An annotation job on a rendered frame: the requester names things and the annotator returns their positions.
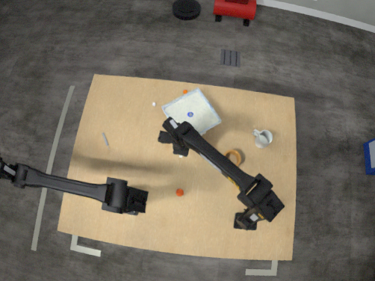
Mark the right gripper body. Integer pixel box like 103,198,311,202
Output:
173,146,189,157

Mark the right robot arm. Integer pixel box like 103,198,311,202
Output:
158,117,285,231

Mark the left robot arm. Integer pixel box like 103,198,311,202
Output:
0,161,149,215

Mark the white ceramic mug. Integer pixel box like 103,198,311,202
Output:
252,129,273,149

